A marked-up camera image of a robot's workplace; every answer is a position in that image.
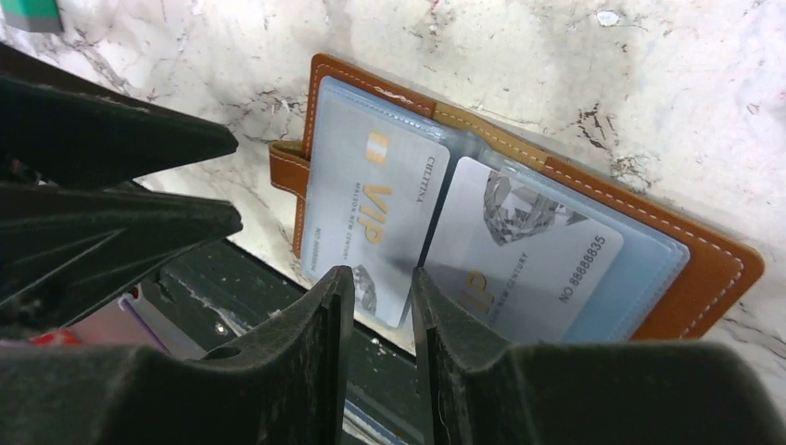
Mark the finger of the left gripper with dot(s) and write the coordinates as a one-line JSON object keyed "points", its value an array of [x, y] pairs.
{"points": [[66, 252], [80, 134]]}

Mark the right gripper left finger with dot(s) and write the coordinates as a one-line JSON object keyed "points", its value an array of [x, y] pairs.
{"points": [[284, 382]]}

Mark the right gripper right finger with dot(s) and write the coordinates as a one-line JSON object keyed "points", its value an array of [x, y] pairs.
{"points": [[477, 387]]}

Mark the silver VIP card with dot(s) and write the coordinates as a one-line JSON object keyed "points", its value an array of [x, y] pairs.
{"points": [[375, 178], [516, 258]]}

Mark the brown leather card holder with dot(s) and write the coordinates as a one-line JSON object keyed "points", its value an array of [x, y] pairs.
{"points": [[718, 273]]}

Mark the green eraser block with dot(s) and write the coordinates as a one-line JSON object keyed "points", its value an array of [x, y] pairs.
{"points": [[33, 15]]}

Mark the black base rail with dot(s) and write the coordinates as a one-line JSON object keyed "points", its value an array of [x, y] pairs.
{"points": [[217, 293]]}

